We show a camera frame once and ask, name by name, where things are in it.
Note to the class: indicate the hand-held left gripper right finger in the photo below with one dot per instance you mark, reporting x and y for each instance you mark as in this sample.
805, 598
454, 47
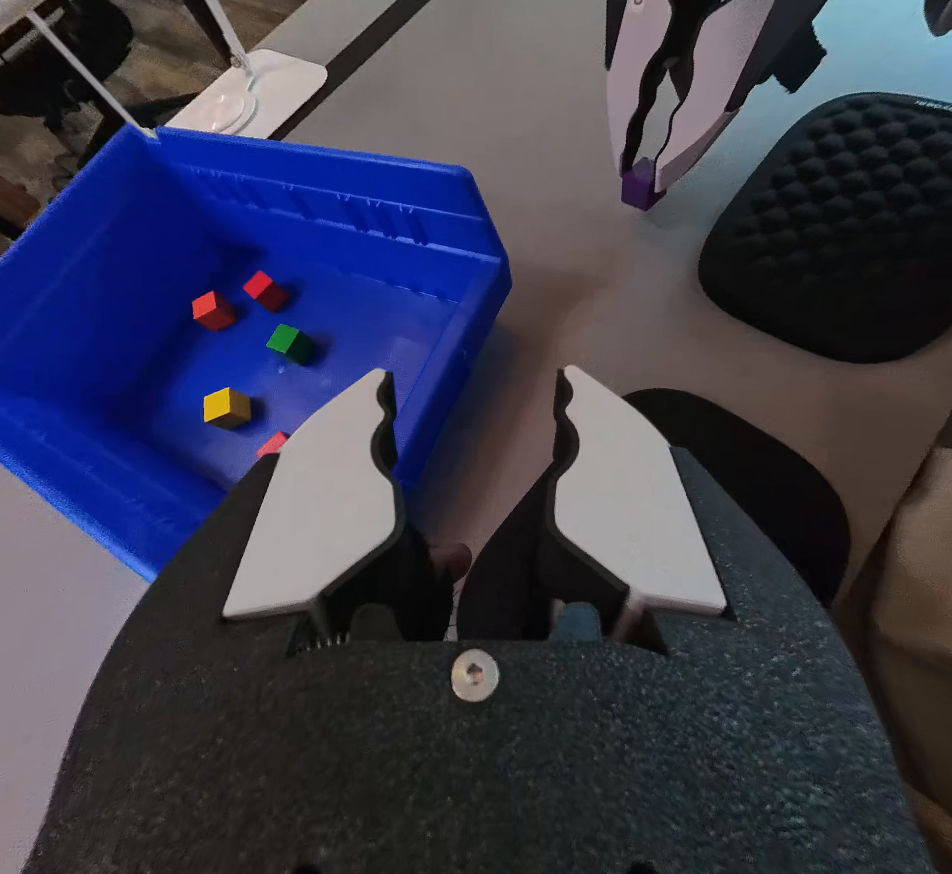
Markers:
632, 509

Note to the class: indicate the green wooden cube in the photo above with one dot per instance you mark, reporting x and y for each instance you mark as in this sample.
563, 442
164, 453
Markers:
290, 344

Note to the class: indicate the black office chair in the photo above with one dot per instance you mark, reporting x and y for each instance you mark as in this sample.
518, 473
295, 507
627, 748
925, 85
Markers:
82, 48

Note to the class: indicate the black smooth wrist pad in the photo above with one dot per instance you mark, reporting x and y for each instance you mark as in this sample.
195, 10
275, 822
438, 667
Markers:
744, 457

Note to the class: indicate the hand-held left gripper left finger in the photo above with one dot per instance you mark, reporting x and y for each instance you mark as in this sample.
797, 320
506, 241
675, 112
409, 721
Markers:
320, 502

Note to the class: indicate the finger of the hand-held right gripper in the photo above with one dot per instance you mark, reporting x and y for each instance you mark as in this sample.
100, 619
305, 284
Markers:
725, 63
632, 56

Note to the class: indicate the grey desk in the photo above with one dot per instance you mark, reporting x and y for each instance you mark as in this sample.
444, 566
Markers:
520, 108

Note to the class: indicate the blue plastic bin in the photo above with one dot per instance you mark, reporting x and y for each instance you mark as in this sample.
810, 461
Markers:
111, 294

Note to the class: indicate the black bumpy wrist pad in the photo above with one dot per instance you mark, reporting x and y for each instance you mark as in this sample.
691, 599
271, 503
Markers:
833, 234

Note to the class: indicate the person's left hand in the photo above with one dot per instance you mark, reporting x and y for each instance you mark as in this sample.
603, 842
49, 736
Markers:
451, 560

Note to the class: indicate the purple wooden cube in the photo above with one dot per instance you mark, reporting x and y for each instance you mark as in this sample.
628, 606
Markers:
639, 190

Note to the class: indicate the red wooden cube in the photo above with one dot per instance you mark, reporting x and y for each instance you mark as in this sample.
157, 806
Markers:
213, 310
274, 444
265, 290

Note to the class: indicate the yellow wooden cube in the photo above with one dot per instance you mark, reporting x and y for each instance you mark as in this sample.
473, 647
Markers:
225, 408

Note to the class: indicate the white lamp base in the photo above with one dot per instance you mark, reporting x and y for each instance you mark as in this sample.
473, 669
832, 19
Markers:
290, 82

